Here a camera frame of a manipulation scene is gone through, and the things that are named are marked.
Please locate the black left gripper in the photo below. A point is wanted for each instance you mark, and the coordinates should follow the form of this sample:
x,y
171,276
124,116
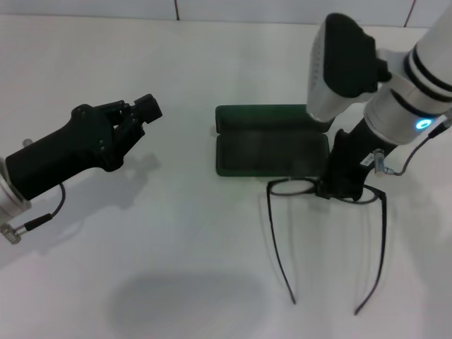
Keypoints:
x,y
53,155

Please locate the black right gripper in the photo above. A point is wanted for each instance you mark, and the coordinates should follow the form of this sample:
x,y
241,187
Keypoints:
x,y
344,166

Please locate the black glasses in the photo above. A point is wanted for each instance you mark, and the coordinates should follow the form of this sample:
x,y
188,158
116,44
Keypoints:
x,y
269,189

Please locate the green glasses case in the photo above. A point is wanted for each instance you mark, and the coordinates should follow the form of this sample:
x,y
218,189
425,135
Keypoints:
x,y
268,152

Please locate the right gripper silver connector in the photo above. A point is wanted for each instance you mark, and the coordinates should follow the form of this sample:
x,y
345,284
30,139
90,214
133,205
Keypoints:
x,y
379,160

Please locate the gripper silver connector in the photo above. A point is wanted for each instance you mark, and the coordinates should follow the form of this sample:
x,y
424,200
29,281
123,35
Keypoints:
x,y
379,160
27,142

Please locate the left gripper silver connector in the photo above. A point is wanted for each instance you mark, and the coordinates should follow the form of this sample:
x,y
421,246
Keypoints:
x,y
27,142

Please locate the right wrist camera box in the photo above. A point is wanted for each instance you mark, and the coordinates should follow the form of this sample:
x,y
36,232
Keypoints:
x,y
346,60

